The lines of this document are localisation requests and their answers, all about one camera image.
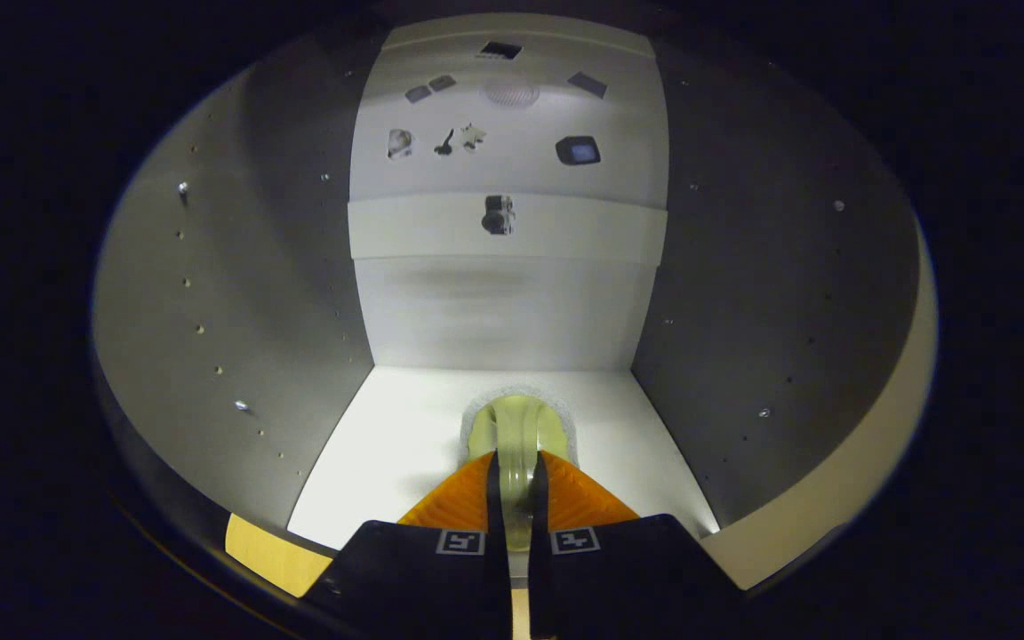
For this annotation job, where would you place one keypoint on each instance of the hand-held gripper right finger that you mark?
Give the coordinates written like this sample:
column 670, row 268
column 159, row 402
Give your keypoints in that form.
column 540, row 569

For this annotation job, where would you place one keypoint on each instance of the green and white plush toy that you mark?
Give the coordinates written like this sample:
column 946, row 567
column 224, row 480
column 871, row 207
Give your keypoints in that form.
column 519, row 436

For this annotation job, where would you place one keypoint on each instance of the dark grey cabinet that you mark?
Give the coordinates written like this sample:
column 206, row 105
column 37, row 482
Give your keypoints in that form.
column 503, row 311

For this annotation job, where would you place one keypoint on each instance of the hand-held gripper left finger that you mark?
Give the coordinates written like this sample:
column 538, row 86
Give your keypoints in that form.
column 496, row 569

